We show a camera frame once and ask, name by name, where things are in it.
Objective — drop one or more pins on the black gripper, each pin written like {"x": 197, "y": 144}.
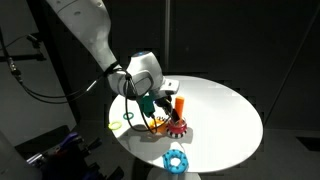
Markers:
{"x": 169, "y": 110}

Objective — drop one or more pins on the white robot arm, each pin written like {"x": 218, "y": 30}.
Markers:
{"x": 89, "y": 22}

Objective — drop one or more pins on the black and white striped base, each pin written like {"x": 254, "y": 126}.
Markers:
{"x": 176, "y": 132}

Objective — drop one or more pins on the orange ring toss peg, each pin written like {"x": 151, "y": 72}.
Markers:
{"x": 179, "y": 105}

